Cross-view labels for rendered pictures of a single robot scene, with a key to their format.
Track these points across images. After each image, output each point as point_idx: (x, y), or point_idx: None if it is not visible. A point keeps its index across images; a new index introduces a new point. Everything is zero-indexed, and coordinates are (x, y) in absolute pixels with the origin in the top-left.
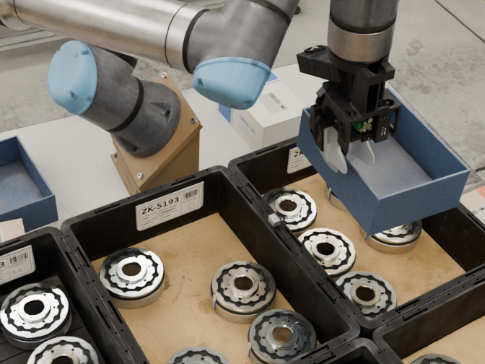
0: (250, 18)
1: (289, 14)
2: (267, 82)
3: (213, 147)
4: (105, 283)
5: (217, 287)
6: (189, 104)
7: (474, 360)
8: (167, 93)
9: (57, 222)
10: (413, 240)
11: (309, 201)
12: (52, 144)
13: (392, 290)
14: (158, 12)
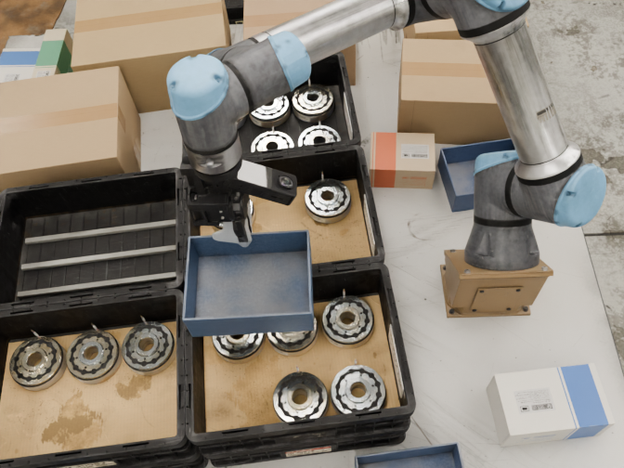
0: (221, 53)
1: None
2: (573, 411)
3: (513, 352)
4: (323, 179)
5: None
6: (590, 353)
7: (159, 394)
8: (504, 255)
9: (449, 211)
10: (273, 405)
11: (347, 339)
12: (547, 225)
13: (231, 356)
14: (276, 27)
